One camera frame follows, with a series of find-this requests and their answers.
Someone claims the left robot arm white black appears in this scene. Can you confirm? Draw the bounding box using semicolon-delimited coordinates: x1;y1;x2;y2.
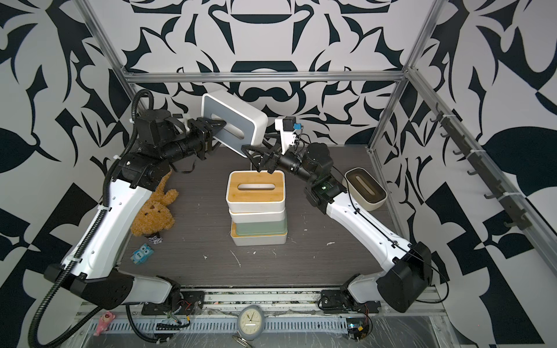
44;110;226;310

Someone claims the brown plush bunny toy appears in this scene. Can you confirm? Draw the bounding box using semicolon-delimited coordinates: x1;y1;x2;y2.
131;172;178;238

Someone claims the blue owl toy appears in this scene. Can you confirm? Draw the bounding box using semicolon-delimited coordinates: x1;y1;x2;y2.
131;244;155;265

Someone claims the cream box dark lid right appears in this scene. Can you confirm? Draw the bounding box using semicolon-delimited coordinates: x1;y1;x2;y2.
342;168;387;212

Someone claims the white box bamboo lid front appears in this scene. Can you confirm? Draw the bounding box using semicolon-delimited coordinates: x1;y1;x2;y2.
230;223;288;247

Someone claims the white box bamboo lid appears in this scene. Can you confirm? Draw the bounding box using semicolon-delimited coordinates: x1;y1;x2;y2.
226;171;286;213
230;223;288;247
229;209;286;224

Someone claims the small zebra striped toy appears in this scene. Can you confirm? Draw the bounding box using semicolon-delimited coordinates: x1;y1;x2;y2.
147;233;163;244

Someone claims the white box grey lid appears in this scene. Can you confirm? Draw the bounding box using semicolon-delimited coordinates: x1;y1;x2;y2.
201;90;268;158

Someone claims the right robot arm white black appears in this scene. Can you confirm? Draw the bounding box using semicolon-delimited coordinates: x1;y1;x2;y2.
242;143;433;313

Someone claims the white slotted cable duct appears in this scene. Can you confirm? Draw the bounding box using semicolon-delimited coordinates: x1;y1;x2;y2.
104;316;348;334

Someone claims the pink small toy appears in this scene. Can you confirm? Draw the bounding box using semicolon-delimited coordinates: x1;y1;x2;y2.
94;311;116;336

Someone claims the green tissue box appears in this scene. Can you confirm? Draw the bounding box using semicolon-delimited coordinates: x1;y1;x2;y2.
232;219;287;236

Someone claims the round analog clock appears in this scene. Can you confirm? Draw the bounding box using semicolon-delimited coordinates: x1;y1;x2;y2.
237;305;265;341

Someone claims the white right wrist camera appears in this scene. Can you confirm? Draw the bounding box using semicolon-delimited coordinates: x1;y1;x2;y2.
274;116;303;155

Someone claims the green circuit board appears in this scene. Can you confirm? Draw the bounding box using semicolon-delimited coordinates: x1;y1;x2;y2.
347;318;371;342

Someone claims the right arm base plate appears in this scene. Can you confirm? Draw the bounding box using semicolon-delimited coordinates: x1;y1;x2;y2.
317;290;381;314

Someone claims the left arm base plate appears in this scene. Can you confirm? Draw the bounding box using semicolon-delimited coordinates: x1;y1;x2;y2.
142;290;205;316

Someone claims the black wall hook rack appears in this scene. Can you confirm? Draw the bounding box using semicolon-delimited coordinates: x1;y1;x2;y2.
431;103;534;231

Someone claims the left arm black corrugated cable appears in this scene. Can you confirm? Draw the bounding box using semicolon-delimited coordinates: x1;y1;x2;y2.
27;88;155;348

